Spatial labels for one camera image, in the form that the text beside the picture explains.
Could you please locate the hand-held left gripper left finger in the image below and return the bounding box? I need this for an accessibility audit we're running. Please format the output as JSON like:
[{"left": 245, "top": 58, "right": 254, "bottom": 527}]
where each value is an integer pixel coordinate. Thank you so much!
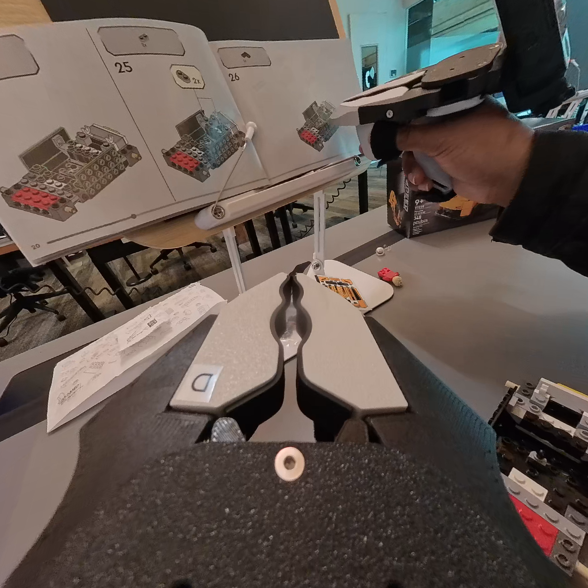
[{"left": 170, "top": 272, "right": 288, "bottom": 414}]

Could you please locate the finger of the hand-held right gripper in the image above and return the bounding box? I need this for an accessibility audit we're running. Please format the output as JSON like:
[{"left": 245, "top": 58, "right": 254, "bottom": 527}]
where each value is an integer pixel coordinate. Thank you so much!
[
  {"left": 342, "top": 71, "right": 428, "bottom": 109},
  {"left": 330, "top": 107, "right": 364, "bottom": 128}
]

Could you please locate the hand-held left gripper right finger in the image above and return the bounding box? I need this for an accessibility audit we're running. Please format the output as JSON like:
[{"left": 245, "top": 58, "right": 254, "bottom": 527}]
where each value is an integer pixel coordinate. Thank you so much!
[{"left": 294, "top": 273, "right": 409, "bottom": 416}]

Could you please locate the toy brick car model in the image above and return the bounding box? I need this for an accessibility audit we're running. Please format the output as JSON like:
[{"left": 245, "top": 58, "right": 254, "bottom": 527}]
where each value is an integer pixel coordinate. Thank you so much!
[{"left": 487, "top": 378, "right": 588, "bottom": 577}]

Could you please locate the orange sticker sheet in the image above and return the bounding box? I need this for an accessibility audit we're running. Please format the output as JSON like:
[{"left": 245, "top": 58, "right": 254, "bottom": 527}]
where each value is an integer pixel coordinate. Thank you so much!
[{"left": 315, "top": 276, "right": 369, "bottom": 311}]

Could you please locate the book stand with white base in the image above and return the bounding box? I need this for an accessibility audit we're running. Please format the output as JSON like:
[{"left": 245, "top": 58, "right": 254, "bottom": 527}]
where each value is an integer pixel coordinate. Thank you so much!
[{"left": 193, "top": 122, "right": 397, "bottom": 364}]

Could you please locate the white paper bag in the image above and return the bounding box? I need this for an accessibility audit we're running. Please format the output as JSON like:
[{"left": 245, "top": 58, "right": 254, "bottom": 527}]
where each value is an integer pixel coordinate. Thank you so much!
[{"left": 46, "top": 282, "right": 228, "bottom": 433}]

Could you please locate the toy car box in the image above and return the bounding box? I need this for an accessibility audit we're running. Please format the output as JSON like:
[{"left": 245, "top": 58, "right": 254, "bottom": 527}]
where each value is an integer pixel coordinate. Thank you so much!
[{"left": 386, "top": 161, "right": 500, "bottom": 239}]

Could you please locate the wooden table with black legs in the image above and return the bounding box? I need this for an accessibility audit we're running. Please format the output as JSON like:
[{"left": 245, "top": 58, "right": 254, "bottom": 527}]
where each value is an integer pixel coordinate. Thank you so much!
[{"left": 0, "top": 158, "right": 370, "bottom": 324}]

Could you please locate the building instruction booklet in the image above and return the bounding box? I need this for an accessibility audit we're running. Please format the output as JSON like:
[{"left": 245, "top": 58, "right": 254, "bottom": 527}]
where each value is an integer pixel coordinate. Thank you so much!
[{"left": 0, "top": 18, "right": 364, "bottom": 266}]

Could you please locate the black office chair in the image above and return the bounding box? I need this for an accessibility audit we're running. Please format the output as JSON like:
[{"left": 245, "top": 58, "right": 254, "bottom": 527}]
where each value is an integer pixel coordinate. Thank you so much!
[{"left": 0, "top": 264, "right": 69, "bottom": 347}]

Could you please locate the black coiled cable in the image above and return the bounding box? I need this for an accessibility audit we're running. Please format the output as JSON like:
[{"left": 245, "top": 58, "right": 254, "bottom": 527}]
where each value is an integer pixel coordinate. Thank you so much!
[{"left": 69, "top": 275, "right": 154, "bottom": 301}]

